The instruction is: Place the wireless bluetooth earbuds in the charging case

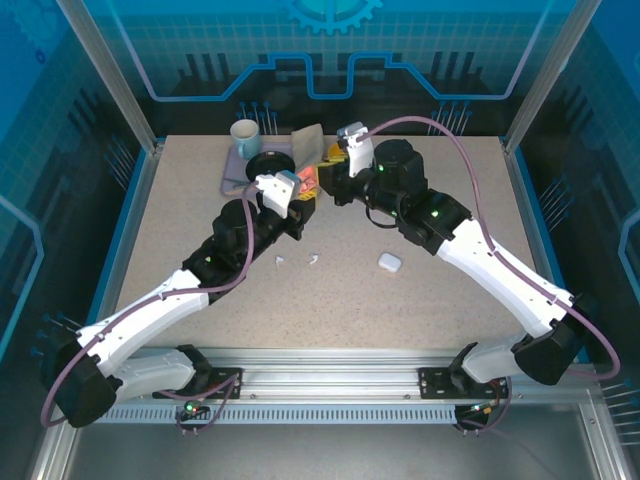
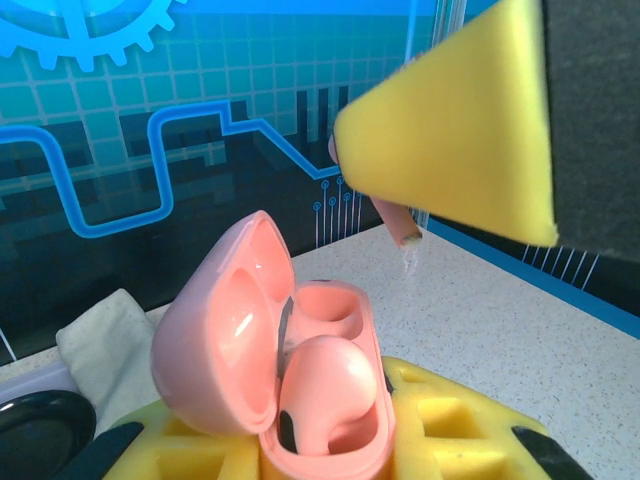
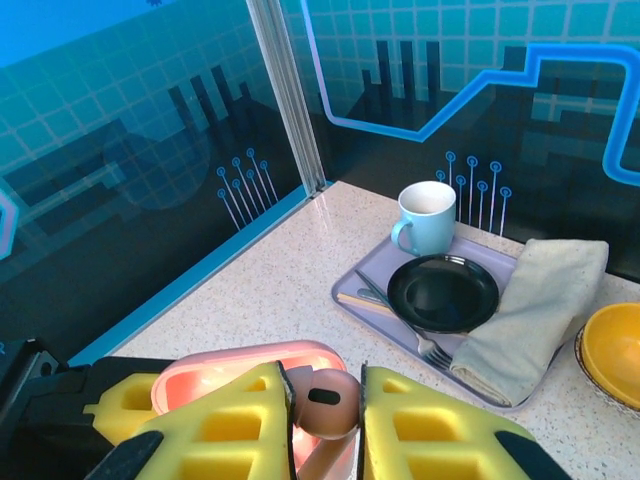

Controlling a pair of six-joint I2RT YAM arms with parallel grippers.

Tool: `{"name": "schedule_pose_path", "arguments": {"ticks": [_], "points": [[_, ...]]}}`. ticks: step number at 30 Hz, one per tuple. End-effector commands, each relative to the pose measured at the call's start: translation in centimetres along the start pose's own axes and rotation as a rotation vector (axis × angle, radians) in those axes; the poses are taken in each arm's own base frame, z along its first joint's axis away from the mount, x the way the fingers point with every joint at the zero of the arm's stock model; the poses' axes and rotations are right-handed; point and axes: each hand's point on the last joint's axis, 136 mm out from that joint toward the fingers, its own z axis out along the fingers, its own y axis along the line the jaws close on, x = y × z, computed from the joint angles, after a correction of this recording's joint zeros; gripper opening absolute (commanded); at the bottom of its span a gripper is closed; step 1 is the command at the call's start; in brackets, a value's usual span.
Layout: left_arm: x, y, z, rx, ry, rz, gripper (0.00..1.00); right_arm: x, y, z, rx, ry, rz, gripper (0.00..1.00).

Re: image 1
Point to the aluminium frame post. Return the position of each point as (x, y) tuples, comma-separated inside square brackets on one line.
[(538, 85), (119, 85)]

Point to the light blue mug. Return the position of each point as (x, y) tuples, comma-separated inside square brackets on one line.
[(247, 145)]

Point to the orange bowl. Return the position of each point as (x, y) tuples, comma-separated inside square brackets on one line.
[(335, 150)]

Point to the small lit connector board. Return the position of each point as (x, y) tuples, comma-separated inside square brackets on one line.
[(482, 409), (192, 407)]

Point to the lilac serving tray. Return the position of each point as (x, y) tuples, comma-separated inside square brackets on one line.
[(235, 170)]

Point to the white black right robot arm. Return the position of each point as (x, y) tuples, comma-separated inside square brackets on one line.
[(500, 280)]

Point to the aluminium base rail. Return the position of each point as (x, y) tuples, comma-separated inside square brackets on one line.
[(330, 375)]

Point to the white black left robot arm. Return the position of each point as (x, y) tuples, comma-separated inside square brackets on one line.
[(150, 310)]

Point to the black plate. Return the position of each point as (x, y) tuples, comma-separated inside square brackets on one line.
[(265, 162)]

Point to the metal fork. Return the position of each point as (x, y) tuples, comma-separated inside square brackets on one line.
[(240, 184)]

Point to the white earbuds charging case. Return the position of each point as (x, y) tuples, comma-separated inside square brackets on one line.
[(389, 262)]

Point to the beige folded cloth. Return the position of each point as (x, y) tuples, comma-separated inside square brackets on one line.
[(307, 142)]

